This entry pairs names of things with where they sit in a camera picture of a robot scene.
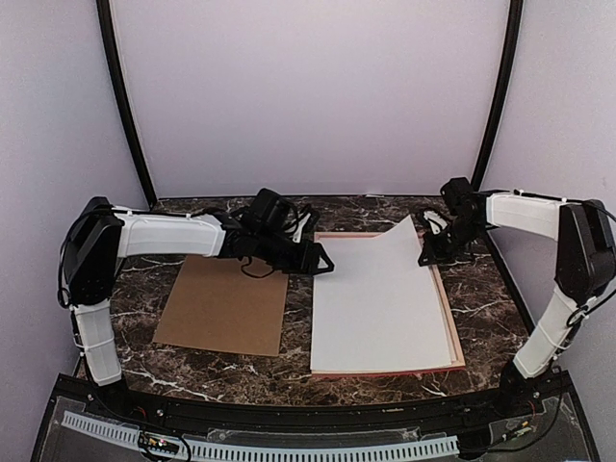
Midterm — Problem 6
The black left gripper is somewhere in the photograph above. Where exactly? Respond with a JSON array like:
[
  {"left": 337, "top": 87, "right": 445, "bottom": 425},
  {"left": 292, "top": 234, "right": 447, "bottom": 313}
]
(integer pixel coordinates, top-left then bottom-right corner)
[{"left": 255, "top": 228, "right": 335, "bottom": 276}]

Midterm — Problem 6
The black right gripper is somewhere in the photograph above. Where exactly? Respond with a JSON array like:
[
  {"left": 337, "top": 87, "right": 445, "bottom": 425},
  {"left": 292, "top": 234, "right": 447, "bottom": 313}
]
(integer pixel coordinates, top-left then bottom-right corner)
[{"left": 420, "top": 217, "right": 486, "bottom": 266}]

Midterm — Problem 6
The white photo mat board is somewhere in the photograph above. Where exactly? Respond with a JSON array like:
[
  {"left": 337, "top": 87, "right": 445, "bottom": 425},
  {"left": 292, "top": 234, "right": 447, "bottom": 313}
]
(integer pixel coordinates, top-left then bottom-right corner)
[{"left": 309, "top": 215, "right": 458, "bottom": 372}]

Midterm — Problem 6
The wooden pink picture frame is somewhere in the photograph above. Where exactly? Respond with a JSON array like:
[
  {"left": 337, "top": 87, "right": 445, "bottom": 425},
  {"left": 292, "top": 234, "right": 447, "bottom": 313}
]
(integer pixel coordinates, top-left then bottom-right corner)
[{"left": 310, "top": 230, "right": 467, "bottom": 379}]

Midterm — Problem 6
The brown fibreboard backing board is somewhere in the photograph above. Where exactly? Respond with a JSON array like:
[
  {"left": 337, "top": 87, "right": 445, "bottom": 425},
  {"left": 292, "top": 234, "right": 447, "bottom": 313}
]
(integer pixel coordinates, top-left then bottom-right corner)
[{"left": 153, "top": 255, "right": 289, "bottom": 357}]

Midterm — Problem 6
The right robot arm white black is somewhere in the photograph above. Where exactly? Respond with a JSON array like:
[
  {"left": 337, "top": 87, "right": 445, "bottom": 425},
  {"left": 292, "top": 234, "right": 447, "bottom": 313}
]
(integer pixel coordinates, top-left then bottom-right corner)
[{"left": 418, "top": 177, "right": 615, "bottom": 379}]

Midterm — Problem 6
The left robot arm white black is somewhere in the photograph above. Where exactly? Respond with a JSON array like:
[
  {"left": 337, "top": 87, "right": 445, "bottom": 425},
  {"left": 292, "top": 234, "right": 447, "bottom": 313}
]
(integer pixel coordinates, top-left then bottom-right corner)
[{"left": 57, "top": 189, "right": 335, "bottom": 420}]

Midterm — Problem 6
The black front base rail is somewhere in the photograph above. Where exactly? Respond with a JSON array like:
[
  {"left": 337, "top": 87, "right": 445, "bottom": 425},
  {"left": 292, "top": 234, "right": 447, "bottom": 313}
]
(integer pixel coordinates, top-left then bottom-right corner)
[{"left": 41, "top": 372, "right": 584, "bottom": 435}]

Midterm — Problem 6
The right black corner post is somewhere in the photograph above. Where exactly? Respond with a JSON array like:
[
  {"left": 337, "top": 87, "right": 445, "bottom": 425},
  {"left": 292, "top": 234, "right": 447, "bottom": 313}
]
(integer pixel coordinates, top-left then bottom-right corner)
[{"left": 471, "top": 0, "right": 525, "bottom": 191}]

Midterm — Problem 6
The black corner post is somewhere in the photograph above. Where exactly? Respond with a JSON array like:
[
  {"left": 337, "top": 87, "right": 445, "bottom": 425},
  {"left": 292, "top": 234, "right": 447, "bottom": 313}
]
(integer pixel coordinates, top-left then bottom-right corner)
[
  {"left": 95, "top": 0, "right": 158, "bottom": 208},
  {"left": 471, "top": 0, "right": 525, "bottom": 191}
]

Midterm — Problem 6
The white slotted cable duct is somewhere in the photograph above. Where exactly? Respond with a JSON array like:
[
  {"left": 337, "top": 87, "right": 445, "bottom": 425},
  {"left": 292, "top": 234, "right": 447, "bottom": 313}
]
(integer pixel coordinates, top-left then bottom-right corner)
[{"left": 61, "top": 411, "right": 459, "bottom": 461}]

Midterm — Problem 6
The left black corner post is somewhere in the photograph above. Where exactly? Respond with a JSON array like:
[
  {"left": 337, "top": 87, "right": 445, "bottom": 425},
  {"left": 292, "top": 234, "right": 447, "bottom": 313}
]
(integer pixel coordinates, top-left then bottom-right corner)
[{"left": 95, "top": 0, "right": 158, "bottom": 208}]

